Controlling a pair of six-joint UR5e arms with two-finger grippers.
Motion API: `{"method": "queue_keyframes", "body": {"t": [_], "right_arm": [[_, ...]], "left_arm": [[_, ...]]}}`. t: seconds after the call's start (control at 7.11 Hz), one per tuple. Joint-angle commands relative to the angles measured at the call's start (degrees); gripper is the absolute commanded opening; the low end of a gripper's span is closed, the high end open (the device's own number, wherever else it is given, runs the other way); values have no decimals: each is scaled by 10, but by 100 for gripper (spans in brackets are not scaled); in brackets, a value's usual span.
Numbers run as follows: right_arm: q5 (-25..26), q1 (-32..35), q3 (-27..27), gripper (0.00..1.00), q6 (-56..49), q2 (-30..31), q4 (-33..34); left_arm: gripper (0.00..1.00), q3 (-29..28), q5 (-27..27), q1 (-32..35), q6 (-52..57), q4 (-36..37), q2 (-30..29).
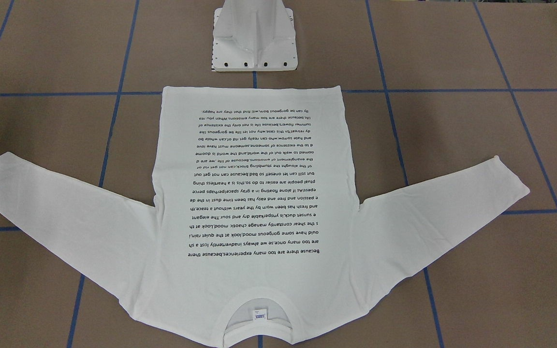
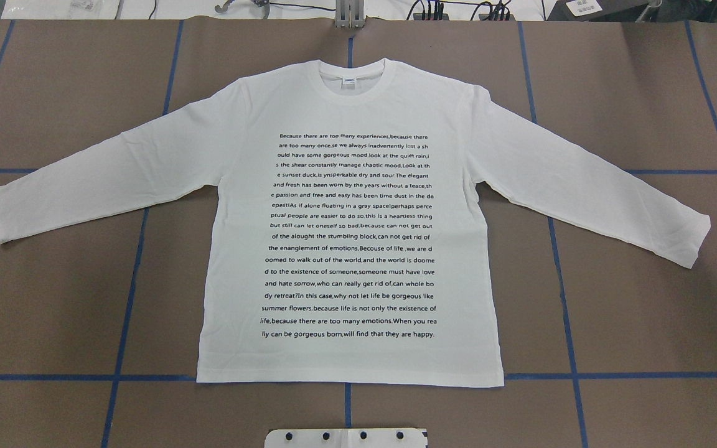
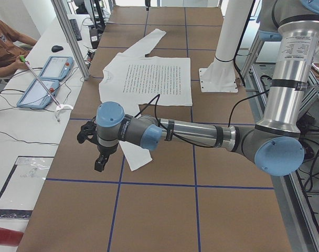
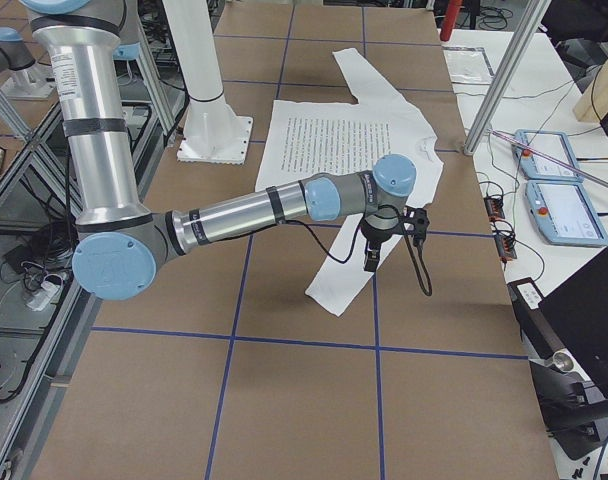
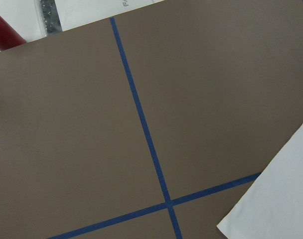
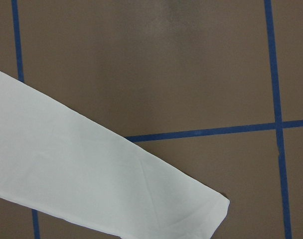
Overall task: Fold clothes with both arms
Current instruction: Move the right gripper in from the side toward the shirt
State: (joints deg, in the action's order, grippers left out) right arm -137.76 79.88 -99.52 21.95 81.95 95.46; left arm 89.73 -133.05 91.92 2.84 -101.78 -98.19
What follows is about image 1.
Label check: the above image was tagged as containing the white long-sleeve printed shirt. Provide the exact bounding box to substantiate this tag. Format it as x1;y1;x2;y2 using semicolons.
0;87;529;348

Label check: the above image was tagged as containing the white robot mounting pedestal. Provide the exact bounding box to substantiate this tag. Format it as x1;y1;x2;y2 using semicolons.
212;0;298;72

